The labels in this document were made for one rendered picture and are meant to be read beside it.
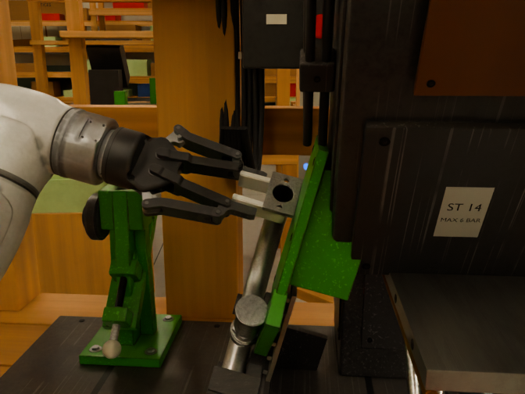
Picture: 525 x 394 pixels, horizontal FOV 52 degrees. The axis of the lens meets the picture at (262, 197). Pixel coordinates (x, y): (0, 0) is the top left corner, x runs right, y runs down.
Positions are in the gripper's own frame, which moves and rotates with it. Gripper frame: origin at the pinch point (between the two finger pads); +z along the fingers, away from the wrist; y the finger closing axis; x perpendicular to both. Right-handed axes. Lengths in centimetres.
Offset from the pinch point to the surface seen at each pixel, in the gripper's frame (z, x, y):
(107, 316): -17.8, 22.1, -14.7
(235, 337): 1.5, 6.1, -16.6
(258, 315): 3.3, -0.1, -15.2
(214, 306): -3.7, 40.4, -2.7
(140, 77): -215, 515, 424
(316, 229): 6.8, -7.2, -6.3
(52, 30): -476, 706, 629
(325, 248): 8.4, -5.9, -7.5
